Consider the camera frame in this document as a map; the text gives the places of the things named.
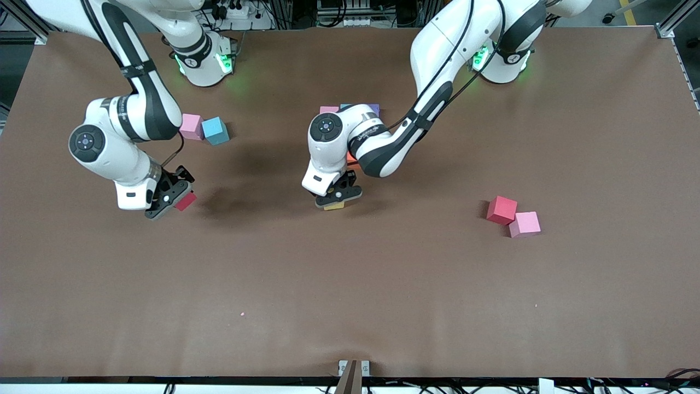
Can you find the white power strip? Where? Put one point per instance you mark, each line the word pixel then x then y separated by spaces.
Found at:
pixel 251 22

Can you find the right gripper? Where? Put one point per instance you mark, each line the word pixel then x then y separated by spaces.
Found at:
pixel 176 181

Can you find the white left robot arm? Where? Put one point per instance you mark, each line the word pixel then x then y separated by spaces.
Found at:
pixel 437 44

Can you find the aluminium frame profile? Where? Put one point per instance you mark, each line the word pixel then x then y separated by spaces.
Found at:
pixel 664 32
pixel 39 40

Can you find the purple foam cube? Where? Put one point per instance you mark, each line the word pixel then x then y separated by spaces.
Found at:
pixel 374 109

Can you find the pink foam cube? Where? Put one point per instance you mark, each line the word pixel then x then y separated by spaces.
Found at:
pixel 192 127
pixel 328 109
pixel 525 224

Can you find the white electrical device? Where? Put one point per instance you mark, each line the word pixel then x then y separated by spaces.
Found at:
pixel 344 22

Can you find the metal camera pole bracket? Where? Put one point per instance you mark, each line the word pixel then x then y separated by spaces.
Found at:
pixel 354 377

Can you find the yellow foam cube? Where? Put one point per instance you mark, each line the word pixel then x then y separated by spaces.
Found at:
pixel 333 206

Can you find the red foam cube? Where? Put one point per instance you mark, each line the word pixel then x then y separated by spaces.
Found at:
pixel 501 210
pixel 186 201

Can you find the orange foam cube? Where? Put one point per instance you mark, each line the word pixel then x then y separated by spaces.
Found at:
pixel 351 158

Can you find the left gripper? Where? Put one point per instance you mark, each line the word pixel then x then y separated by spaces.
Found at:
pixel 349 179

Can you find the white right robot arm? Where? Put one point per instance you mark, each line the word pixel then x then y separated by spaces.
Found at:
pixel 117 164

